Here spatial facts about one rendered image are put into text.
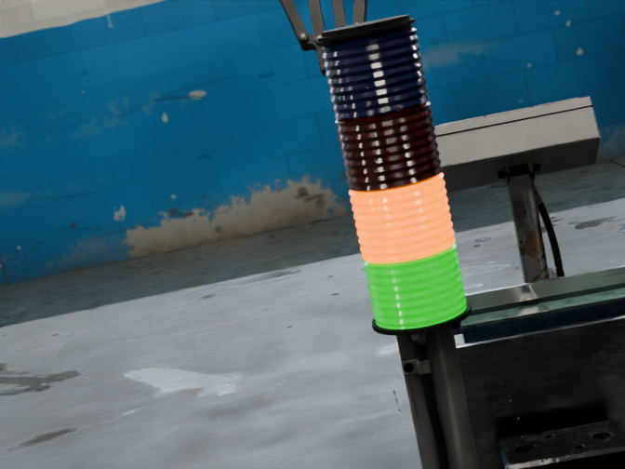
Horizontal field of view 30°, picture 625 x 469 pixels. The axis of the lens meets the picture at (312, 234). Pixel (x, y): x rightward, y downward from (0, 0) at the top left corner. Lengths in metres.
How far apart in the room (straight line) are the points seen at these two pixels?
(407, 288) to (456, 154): 0.52
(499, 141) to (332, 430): 0.35
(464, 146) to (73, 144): 5.53
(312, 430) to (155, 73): 5.41
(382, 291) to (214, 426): 0.63
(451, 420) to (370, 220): 0.14
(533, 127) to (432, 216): 0.54
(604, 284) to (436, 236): 0.45
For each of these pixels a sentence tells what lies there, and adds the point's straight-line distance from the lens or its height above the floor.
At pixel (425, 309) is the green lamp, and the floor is 1.04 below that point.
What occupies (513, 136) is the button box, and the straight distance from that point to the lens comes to 1.23.
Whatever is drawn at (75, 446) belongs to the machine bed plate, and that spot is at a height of 0.80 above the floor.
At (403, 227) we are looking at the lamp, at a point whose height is 1.10.
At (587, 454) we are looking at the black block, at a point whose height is 0.86.
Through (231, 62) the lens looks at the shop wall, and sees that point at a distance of 6.55.
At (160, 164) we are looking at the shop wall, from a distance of 6.62.
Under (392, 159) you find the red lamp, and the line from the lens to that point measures 0.69.
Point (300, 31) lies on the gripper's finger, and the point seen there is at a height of 1.20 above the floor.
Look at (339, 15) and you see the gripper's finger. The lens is 1.34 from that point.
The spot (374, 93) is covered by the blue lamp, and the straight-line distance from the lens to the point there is 0.69.
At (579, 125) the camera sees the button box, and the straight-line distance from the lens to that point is 1.24.
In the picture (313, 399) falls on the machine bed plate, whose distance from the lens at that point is 1.34.
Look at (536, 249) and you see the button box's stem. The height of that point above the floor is 0.93.
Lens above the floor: 1.24
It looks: 11 degrees down
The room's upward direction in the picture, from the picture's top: 12 degrees counter-clockwise
